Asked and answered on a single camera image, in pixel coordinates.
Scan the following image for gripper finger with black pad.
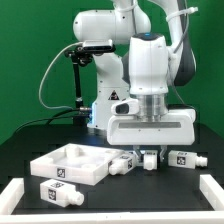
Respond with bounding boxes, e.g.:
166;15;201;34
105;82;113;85
159;145;167;162
133;145;141;160

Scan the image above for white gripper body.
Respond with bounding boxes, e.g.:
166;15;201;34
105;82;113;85
107;108;196;145

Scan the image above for white square tabletop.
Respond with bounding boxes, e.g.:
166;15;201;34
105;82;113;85
30;144;124;186

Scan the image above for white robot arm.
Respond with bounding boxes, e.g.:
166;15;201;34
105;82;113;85
73;0;198;150

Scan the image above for white obstacle fence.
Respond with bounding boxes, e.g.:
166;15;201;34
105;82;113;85
0;174;224;224

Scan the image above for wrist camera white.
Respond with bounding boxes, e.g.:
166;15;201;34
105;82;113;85
111;98;139;115

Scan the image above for black cables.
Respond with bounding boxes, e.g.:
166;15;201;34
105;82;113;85
12;107;91;134

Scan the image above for black camera stand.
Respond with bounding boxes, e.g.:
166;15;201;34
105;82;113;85
64;47;93;126

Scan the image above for silver camera on stand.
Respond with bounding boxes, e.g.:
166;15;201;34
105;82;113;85
82;39;115;53

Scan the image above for grey cable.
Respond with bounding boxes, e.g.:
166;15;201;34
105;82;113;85
38;41;84;110

